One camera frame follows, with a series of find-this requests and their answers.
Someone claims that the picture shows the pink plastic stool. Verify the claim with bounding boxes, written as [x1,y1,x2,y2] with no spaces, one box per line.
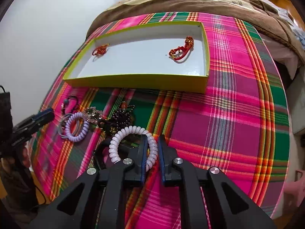
[285,169,305,208]

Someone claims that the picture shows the white spiral hair tie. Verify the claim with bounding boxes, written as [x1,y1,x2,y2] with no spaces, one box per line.
[109,126,159,172]

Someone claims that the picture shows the small red knotted bracelet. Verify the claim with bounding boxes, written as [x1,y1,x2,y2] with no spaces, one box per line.
[92,43,110,58]

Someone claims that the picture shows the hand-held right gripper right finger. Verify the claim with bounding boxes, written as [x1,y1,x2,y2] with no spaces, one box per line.
[157,134,278,229]

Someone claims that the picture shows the black watch band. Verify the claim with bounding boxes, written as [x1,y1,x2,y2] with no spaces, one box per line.
[92,138,141,170]

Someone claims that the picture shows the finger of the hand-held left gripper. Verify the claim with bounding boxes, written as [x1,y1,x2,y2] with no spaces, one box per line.
[29,108,56,127]

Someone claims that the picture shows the black hair tie teal bead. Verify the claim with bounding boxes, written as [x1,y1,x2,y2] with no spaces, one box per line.
[61,96,80,115]

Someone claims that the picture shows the red corded beaded bracelet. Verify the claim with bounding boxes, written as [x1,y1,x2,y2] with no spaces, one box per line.
[169,36,194,62]

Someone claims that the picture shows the white bed sheet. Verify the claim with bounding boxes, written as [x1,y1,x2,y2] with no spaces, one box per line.
[261,35,305,80]

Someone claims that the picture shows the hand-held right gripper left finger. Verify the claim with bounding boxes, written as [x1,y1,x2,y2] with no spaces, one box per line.
[29,136,149,229]

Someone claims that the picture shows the black hair tie with bells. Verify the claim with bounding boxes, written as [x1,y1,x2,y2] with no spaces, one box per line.
[98,119,117,134]

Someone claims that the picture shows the purple spiral hair tie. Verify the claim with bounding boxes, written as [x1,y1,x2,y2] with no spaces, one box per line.
[65,112,89,142]

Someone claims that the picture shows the grey elastic hair ties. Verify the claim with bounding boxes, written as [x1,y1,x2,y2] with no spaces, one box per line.
[58,113,81,139]

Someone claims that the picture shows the black bag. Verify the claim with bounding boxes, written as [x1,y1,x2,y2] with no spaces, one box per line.
[0,85,13,134]

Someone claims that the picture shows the yellow-green shallow cardboard box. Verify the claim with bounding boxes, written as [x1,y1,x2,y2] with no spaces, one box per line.
[62,21,210,94]

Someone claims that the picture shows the brown beige printed blanket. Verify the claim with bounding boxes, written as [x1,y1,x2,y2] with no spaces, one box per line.
[86,0,305,62]

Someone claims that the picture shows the rhinestone hair clip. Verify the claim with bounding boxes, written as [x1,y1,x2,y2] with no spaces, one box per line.
[81,107,104,122]

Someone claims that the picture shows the pink green plaid cloth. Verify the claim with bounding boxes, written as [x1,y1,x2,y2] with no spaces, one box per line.
[31,12,290,229]

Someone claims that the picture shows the pale blue crumpled cloth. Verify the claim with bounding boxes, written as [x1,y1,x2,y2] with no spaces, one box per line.
[260,0,305,53]

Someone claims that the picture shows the dark beaded bracelet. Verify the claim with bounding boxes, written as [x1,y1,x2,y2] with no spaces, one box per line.
[108,102,136,134]

